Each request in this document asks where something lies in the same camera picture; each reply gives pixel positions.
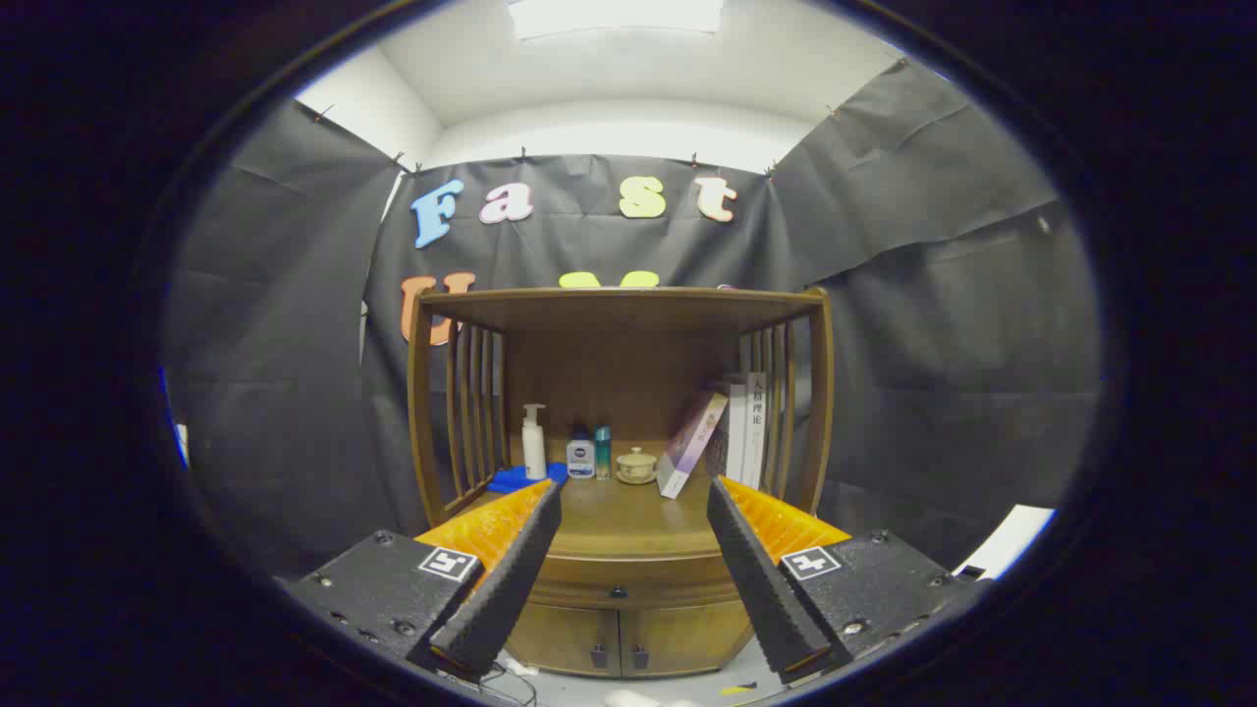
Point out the wooden countertop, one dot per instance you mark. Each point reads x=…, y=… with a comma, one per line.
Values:
x=628, y=511

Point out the wooden cabinet door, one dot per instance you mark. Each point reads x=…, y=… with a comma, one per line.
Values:
x=560, y=638
x=687, y=638

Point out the wooden cabinet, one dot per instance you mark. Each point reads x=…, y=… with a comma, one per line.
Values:
x=609, y=344

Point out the blue cloth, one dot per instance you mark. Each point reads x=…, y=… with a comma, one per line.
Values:
x=516, y=479

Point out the white bottle with blue cap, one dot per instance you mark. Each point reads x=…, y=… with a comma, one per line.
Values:
x=580, y=462

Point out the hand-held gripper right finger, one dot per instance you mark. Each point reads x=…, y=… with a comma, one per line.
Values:
x=761, y=579

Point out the white pump bottle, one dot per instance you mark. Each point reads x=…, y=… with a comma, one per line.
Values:
x=534, y=452

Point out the wooden drawer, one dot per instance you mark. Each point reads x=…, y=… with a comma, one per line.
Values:
x=668, y=587

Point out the yellow floor tape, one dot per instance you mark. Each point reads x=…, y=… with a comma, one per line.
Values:
x=735, y=689

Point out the teal bottle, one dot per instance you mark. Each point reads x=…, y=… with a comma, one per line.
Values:
x=602, y=454

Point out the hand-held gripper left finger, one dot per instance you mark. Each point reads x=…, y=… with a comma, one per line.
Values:
x=511, y=579

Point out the beige lidded tea cup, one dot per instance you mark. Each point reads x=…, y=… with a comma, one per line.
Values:
x=636, y=466

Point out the purple and white book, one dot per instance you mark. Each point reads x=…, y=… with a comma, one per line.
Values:
x=692, y=447

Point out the ceiling light panel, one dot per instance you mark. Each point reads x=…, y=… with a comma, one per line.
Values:
x=614, y=15

